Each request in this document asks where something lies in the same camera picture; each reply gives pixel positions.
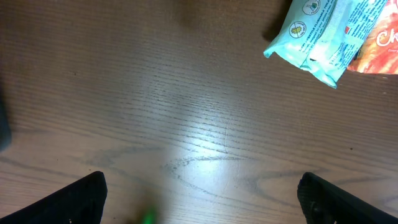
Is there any mint green wipes pack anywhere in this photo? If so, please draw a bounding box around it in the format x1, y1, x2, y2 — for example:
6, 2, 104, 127
264, 0, 387, 88

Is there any orange tissue pack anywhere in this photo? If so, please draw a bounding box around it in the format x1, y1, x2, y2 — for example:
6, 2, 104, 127
348, 0, 397, 75

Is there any grey plastic mesh basket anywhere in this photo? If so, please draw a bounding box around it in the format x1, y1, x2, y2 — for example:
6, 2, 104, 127
0, 95, 12, 152

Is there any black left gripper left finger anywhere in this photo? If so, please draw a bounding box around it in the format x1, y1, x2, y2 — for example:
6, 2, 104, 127
1, 171, 108, 224

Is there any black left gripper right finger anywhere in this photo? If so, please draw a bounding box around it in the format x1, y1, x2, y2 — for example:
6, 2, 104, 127
297, 172, 397, 224

